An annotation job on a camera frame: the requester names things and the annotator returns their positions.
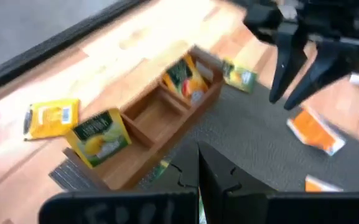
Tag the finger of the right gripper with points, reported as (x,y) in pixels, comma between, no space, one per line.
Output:
(328,68)
(288,59)

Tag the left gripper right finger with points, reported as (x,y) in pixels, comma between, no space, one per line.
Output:
(229,193)

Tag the black table edge rail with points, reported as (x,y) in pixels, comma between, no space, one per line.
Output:
(42,51)

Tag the orange white tea packet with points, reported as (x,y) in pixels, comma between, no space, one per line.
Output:
(314,132)
(319,186)

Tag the grey woven placemat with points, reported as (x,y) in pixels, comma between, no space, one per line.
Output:
(254,140)

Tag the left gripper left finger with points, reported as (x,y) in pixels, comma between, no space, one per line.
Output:
(120,208)

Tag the peach orange tea packet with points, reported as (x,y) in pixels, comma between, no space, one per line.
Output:
(187,82)

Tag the yellow barcode tea packet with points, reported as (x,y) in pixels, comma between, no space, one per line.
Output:
(50,119)

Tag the brown wooden tea organizer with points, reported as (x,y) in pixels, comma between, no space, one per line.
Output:
(154,124)

